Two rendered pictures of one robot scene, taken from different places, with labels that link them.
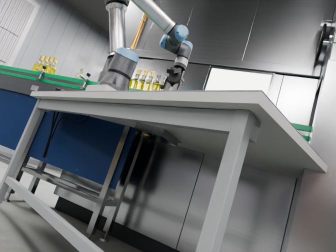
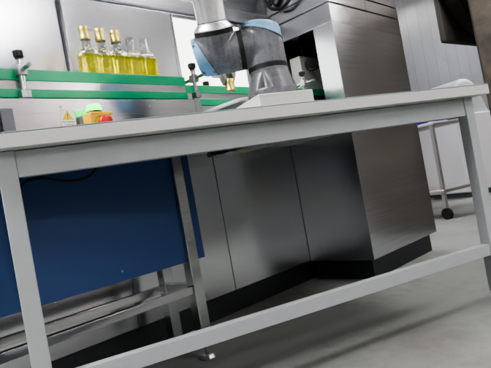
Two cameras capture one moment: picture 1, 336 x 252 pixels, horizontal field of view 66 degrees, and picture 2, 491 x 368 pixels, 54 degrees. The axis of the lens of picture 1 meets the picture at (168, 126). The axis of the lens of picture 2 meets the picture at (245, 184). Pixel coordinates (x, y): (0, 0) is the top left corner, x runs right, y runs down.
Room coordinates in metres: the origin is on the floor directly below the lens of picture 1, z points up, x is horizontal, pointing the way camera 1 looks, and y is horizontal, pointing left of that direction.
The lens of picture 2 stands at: (0.85, 1.68, 0.54)
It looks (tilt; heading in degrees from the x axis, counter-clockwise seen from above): 0 degrees down; 289
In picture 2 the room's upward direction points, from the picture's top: 10 degrees counter-clockwise
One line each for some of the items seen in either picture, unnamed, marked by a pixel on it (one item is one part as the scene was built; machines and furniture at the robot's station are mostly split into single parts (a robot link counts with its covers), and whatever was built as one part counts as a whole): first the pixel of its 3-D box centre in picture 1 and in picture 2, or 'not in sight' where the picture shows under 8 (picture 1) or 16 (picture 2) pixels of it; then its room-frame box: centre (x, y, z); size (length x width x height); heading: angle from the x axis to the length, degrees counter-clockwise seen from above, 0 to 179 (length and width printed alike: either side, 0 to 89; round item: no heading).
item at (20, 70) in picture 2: (83, 80); (25, 72); (1.76, 0.66, 0.94); 0.07 x 0.04 x 0.13; 154
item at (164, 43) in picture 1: (170, 42); not in sight; (1.39, 0.13, 1.22); 0.11 x 0.11 x 0.08; 19
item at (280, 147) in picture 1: (189, 145); (202, 148); (1.66, -0.17, 0.73); 1.58 x 1.52 x 0.04; 44
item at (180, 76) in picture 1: (177, 76); not in sight; (1.44, 0.04, 1.07); 0.09 x 0.08 x 0.12; 157
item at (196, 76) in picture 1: (201, 88); (169, 53); (1.72, -0.14, 1.15); 0.90 x 0.03 x 0.34; 64
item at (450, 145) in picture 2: not in sight; (459, 139); (0.31, -4.44, 0.66); 0.67 x 0.56 x 1.31; 44
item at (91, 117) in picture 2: not in sight; (97, 126); (1.67, 0.52, 0.79); 0.07 x 0.07 x 0.07; 64
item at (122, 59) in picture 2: (145, 94); (122, 79); (1.75, 0.22, 0.99); 0.06 x 0.06 x 0.21; 64
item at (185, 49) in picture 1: (184, 51); not in sight; (1.44, 0.05, 1.23); 0.09 x 0.08 x 0.11; 109
